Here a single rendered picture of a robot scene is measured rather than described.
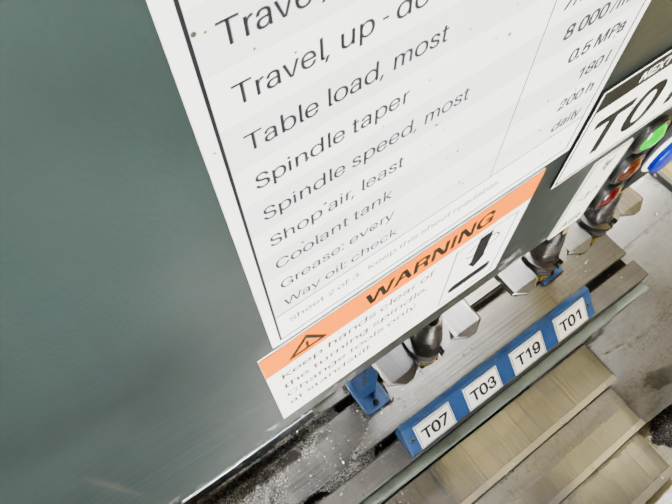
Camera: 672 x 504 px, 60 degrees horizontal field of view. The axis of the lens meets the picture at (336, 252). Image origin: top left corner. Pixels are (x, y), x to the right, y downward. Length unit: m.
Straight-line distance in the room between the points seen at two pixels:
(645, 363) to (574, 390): 0.18
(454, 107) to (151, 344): 0.11
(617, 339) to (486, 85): 1.30
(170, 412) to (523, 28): 0.17
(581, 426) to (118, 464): 1.19
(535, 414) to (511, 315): 0.23
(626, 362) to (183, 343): 1.32
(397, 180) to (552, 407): 1.18
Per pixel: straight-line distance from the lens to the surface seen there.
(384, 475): 1.09
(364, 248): 0.21
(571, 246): 0.92
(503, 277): 0.87
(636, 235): 1.49
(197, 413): 0.25
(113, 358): 0.17
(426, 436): 1.07
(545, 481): 1.31
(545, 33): 0.19
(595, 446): 1.37
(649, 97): 0.33
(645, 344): 1.46
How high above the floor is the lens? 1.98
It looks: 63 degrees down
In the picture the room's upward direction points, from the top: 2 degrees counter-clockwise
